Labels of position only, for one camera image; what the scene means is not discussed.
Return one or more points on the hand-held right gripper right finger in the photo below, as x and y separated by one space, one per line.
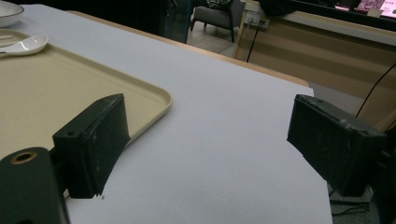
336 146

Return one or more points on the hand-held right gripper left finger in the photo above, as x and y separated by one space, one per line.
87 149

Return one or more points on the beige plastic tray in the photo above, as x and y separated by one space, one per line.
62 81

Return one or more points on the white ceramic spoon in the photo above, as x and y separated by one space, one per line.
31 43

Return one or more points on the white dark-rimmed bowl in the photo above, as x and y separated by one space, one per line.
9 19

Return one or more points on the wooden table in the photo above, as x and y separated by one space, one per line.
280 76

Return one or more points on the light wooden counter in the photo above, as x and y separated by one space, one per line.
311 56

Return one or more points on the pale table cover sheet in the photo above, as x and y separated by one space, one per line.
218 140

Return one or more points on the lit monitor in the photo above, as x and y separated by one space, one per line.
373 6

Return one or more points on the dark bag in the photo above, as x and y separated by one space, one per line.
277 7

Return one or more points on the dark cabinet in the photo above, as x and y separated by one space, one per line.
179 21

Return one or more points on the grey armchair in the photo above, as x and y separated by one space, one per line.
214 17

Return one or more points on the white wall socket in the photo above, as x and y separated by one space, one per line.
250 20

